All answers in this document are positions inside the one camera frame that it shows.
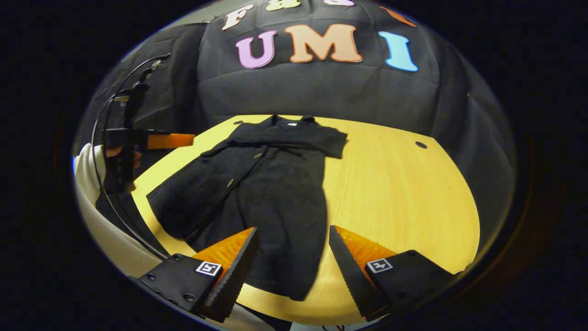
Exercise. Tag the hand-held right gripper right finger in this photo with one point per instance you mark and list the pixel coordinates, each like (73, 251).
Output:
(347, 271)

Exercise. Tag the black button-up garment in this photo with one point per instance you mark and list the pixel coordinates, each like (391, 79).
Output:
(275, 202)

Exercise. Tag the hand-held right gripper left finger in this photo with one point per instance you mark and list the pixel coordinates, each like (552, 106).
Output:
(236, 271)

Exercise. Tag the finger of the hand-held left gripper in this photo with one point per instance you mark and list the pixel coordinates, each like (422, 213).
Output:
(172, 140)

